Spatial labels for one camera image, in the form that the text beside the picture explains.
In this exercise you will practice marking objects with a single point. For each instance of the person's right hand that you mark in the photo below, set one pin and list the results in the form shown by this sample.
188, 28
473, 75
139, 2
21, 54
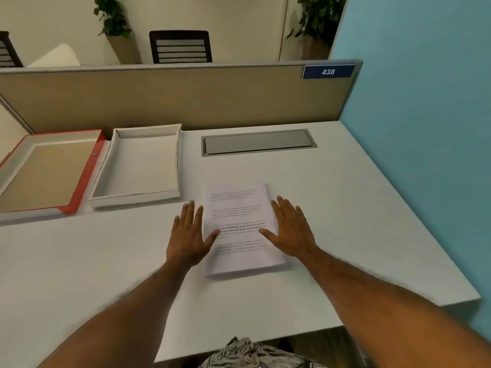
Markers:
293, 237

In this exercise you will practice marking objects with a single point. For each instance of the person's left hand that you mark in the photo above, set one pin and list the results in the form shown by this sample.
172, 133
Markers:
188, 245

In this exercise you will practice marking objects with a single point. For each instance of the person's left thumb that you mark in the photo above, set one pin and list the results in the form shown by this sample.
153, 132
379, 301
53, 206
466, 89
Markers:
213, 239

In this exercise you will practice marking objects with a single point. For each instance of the person's left middle finger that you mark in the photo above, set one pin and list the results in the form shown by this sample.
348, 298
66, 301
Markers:
191, 216

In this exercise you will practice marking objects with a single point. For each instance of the person's right thumb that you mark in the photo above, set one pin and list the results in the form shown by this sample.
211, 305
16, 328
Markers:
269, 235

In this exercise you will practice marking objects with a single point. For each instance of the person's left little finger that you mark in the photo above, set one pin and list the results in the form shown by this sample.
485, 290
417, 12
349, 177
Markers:
177, 226

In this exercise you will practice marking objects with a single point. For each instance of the person's right middle finger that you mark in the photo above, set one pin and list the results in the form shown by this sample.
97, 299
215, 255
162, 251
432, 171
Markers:
285, 208

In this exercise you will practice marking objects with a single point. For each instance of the person's right little finger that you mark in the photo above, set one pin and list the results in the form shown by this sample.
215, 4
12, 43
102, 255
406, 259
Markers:
303, 225

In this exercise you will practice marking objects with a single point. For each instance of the stack of printed white paper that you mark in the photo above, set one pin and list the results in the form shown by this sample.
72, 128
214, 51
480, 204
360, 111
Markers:
241, 210

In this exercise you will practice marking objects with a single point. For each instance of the person's right forearm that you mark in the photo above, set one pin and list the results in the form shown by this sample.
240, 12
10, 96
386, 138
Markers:
383, 314

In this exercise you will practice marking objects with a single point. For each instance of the person's left forearm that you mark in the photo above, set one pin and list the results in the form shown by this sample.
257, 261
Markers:
126, 321

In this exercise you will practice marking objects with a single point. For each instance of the beige desk partition panel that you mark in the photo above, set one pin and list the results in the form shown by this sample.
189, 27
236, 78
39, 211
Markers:
191, 95

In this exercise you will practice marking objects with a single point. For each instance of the patterned black and white clothing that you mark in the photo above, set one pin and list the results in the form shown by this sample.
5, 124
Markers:
253, 356

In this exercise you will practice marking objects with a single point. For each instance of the red and white paper tray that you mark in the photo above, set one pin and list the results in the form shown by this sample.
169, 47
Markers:
46, 172

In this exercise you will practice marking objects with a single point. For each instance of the blue number label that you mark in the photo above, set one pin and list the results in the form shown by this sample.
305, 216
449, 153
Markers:
328, 71

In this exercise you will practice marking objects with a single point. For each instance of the beige plant pot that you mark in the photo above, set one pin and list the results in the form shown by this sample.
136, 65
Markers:
124, 49
316, 47

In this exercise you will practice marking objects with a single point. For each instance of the black slatted chair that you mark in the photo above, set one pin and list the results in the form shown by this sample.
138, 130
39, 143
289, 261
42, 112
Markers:
8, 51
180, 47

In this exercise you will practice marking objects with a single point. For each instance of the beige side partition panel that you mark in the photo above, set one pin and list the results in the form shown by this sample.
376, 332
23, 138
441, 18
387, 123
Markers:
11, 126

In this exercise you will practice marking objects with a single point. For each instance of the green leafy plant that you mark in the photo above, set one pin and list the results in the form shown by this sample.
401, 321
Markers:
113, 15
318, 17

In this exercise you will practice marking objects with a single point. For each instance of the white rounded chair back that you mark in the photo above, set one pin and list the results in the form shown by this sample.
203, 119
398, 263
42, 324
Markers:
57, 57

